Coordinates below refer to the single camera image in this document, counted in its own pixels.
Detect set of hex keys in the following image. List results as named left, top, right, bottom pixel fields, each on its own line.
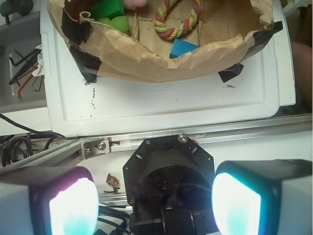
left=8, top=45, right=43, bottom=101

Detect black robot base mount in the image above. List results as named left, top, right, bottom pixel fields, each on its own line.
left=123, top=134, right=218, bottom=235

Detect aluminium extrusion rail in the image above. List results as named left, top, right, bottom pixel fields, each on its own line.
left=0, top=114, right=313, bottom=172

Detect pink plush toy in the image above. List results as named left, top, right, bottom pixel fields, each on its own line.
left=123, top=0, right=147, bottom=10

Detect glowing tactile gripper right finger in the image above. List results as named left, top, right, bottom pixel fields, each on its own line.
left=212, top=159, right=313, bottom=235

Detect multicolour rope ring toy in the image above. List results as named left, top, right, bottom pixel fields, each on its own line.
left=153, top=0, right=203, bottom=41

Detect green foam block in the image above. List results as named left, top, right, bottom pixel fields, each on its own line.
left=89, top=0, right=124, bottom=20

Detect brown paper bag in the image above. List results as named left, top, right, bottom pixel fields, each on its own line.
left=47, top=0, right=283, bottom=83

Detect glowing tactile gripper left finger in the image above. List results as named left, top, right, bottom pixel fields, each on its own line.
left=0, top=166, right=99, bottom=235

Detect blue foam block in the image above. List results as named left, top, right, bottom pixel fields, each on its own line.
left=169, top=39, right=199, bottom=59

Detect black cables bundle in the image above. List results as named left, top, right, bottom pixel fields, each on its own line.
left=0, top=113, right=74, bottom=168

